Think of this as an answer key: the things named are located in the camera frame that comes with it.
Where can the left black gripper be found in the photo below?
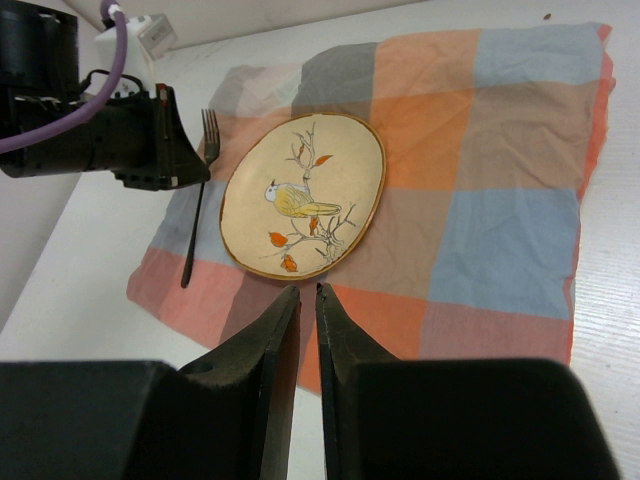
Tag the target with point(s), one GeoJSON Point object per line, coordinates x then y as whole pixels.
{"type": "Point", "coordinates": [116, 138]}

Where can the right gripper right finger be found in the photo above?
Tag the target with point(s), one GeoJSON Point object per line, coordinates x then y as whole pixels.
{"type": "Point", "coordinates": [385, 418]}

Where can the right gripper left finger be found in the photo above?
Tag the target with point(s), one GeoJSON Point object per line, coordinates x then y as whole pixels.
{"type": "Point", "coordinates": [224, 415]}

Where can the black metal fork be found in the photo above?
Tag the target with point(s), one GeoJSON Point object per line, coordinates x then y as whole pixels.
{"type": "Point", "coordinates": [212, 145]}

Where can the beige bird pattern plate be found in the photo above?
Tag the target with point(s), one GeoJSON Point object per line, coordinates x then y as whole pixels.
{"type": "Point", "coordinates": [303, 196]}

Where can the orange blue checkered cloth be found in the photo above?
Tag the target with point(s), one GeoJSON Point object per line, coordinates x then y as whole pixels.
{"type": "Point", "coordinates": [491, 137]}

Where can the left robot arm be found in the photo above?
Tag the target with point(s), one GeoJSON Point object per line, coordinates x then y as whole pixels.
{"type": "Point", "coordinates": [40, 52]}

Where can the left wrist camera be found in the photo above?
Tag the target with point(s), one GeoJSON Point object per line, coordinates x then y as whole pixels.
{"type": "Point", "coordinates": [148, 38]}

